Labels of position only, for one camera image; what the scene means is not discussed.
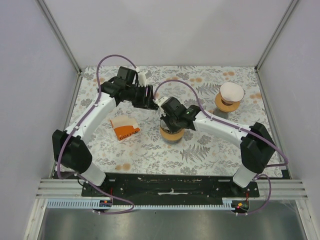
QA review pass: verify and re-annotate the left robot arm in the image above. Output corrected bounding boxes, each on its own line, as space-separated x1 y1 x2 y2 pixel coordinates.
52 66 159 197

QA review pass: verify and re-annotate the grey ribbed glass dripper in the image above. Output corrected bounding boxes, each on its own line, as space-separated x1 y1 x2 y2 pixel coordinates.
160 119 184 135

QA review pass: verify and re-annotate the aluminium frame rail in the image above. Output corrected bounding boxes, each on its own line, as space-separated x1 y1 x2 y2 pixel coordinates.
35 179 308 200

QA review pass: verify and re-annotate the light blue cable duct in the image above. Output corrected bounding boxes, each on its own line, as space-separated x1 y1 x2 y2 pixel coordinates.
46 198 238 210

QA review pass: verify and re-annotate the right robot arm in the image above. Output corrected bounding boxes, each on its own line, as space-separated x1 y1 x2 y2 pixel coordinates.
155 97 275 197

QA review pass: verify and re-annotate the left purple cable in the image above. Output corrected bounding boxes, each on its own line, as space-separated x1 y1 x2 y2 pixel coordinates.
56 54 141 215

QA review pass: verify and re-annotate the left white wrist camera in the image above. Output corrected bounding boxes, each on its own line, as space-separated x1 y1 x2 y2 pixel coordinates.
135 67 152 87

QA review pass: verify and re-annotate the wooden ring dripper holder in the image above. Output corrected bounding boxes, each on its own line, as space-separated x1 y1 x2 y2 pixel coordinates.
214 93 240 113

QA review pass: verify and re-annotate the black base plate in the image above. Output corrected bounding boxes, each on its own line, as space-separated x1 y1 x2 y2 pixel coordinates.
81 171 261 206

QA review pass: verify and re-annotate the floral tablecloth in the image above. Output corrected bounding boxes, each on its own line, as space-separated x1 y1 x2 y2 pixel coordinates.
87 66 269 176

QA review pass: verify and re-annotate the purple cable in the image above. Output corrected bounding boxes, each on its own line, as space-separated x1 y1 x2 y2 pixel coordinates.
154 80 289 215
56 54 141 215

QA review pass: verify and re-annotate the orange coffee filter box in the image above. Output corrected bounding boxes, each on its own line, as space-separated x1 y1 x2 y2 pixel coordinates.
110 115 141 141

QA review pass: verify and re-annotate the grey glass carafe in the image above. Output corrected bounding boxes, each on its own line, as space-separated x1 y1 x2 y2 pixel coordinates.
213 108 230 120

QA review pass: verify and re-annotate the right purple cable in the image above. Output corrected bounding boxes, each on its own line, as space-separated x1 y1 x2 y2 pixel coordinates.
154 80 289 215

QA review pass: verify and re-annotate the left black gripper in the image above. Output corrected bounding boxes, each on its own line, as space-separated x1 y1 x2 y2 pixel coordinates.
126 84 158 112

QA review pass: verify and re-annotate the white paper coffee filter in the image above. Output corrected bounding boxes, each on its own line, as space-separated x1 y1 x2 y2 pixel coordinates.
219 82 245 102

